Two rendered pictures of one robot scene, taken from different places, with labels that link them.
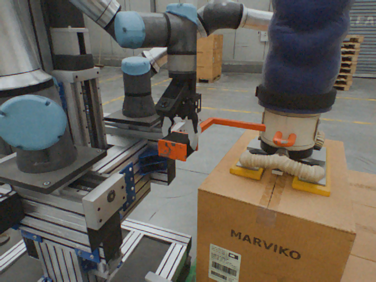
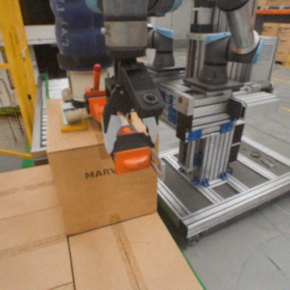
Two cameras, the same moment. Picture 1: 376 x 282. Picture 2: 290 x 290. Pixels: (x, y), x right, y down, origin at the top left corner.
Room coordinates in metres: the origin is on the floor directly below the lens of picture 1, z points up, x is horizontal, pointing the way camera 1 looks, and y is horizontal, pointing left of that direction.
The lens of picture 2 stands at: (1.66, -0.92, 1.33)
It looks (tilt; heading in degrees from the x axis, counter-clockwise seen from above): 29 degrees down; 133
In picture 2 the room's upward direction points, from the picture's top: straight up
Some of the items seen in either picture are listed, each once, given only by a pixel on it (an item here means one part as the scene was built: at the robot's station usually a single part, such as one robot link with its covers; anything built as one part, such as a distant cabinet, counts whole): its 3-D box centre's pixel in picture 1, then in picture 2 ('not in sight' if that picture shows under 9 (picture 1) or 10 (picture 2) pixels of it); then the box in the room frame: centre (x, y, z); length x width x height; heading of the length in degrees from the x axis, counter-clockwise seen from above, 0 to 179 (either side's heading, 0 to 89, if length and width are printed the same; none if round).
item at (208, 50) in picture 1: (202, 50); not in sight; (8.40, -0.52, 0.87); 1.21 x 1.02 x 1.74; 159
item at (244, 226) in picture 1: (275, 206); (97, 150); (0.81, -0.35, 0.74); 0.60 x 0.40 x 0.40; 153
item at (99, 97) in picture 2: not in sight; (99, 102); (1.02, -0.46, 1.07); 0.10 x 0.08 x 0.06; 63
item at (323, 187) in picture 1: (314, 160); (69, 110); (0.76, -0.43, 0.97); 0.34 x 0.10 x 0.05; 153
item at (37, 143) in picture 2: not in sight; (39, 107); (-0.73, 0.04, 0.50); 2.31 x 0.05 x 0.19; 154
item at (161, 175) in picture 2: not in sight; (142, 137); (1.31, -0.56, 1.07); 0.31 x 0.03 x 0.05; 153
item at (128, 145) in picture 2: not in sight; (127, 151); (1.33, -0.63, 1.07); 0.08 x 0.07 x 0.05; 153
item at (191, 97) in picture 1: (183, 94); not in sight; (0.68, 0.01, 1.21); 0.09 x 0.08 x 0.12; 153
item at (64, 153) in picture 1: (45, 143); (163, 58); (0.63, 0.38, 1.09); 0.15 x 0.15 x 0.10
